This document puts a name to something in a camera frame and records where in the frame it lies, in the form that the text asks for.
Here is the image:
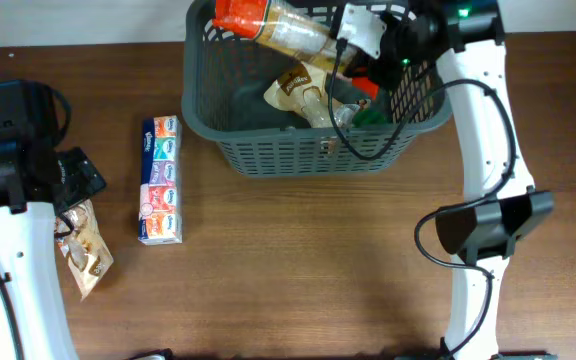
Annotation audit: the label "green lid jar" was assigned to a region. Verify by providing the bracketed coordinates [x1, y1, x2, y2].
[352, 109, 388, 128]

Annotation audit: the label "spaghetti pack red ends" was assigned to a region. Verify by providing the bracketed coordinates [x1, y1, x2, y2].
[213, 0, 387, 98]

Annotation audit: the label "beige snack bag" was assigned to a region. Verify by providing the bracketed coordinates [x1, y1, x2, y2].
[263, 62, 332, 128]

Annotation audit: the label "brown snack bag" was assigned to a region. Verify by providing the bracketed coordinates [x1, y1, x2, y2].
[54, 200, 114, 301]

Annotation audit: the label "tissue multipack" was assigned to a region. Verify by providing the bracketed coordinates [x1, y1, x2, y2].
[138, 115, 183, 245]

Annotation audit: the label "grey plastic basket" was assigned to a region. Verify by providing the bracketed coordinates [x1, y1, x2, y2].
[182, 0, 452, 177]

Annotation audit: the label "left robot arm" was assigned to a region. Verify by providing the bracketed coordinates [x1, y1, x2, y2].
[0, 79, 106, 359]

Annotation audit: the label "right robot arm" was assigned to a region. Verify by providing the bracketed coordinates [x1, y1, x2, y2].
[331, 1, 554, 359]

